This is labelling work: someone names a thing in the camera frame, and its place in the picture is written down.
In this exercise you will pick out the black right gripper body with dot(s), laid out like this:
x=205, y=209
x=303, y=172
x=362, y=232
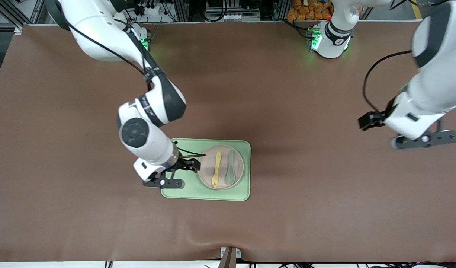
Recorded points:
x=182, y=164

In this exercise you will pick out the brown table mat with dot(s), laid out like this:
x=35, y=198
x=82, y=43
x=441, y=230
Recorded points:
x=324, y=223

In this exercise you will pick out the yellow plastic fork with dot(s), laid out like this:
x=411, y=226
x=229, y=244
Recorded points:
x=216, y=167

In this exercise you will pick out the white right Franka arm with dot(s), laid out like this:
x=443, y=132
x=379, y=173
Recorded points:
x=98, y=33

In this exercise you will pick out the round beige plate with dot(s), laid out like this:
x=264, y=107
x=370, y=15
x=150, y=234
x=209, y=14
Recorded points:
x=240, y=167

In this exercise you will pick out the aluminium frame post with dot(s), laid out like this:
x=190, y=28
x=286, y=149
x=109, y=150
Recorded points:
x=181, y=9
x=282, y=9

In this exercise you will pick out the white mounting bracket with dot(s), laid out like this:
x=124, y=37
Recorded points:
x=238, y=254

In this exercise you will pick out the aluminium frame beam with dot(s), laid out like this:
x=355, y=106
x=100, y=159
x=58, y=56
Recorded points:
x=19, y=20

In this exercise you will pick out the light green rectangular tray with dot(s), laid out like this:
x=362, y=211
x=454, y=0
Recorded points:
x=213, y=195

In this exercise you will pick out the green plastic spoon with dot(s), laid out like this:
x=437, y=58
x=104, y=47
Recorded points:
x=230, y=175

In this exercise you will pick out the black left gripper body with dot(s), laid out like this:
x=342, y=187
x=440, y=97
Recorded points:
x=376, y=118

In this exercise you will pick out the orange bread toy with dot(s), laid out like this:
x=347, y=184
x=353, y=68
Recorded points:
x=297, y=3
x=315, y=4
x=327, y=13
x=310, y=15
x=291, y=15
x=319, y=15

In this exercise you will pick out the white power strip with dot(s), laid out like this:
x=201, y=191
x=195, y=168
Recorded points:
x=153, y=10

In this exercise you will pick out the grey camera stand pole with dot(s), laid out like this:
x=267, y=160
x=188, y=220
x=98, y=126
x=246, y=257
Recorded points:
x=228, y=260

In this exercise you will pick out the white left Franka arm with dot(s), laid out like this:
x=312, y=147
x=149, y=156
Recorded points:
x=440, y=82

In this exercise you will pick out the aluminium table edge rail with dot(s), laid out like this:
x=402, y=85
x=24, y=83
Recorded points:
x=213, y=23

